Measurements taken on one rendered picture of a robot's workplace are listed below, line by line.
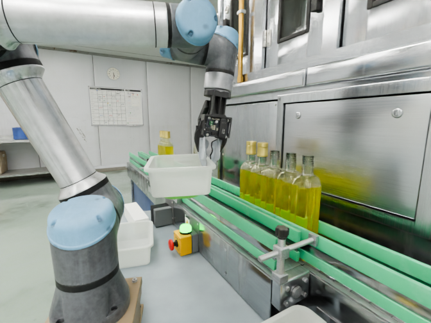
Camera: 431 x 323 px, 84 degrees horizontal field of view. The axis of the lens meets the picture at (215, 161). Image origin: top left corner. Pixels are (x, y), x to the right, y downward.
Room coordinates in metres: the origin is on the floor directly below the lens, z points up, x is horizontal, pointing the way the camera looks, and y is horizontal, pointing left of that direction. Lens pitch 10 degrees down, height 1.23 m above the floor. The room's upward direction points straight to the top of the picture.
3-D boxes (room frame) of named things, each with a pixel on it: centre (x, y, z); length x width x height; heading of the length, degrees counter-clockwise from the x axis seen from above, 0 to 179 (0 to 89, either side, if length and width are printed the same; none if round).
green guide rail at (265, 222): (1.30, 0.23, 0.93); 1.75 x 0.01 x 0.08; 30
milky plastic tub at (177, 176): (0.65, 0.10, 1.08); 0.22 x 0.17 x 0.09; 10
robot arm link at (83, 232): (0.45, 0.26, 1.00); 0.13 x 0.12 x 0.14; 16
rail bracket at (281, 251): (0.48, -0.16, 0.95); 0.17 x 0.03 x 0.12; 120
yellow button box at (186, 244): (0.82, 0.11, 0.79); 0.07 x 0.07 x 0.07; 30
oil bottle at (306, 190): (0.60, -0.24, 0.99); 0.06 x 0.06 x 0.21; 30
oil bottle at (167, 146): (1.55, 0.31, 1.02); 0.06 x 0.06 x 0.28; 30
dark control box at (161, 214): (1.06, 0.25, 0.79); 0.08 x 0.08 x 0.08; 30
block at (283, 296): (0.49, -0.18, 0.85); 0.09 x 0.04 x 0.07; 120
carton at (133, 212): (1.07, 0.38, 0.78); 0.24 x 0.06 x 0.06; 31
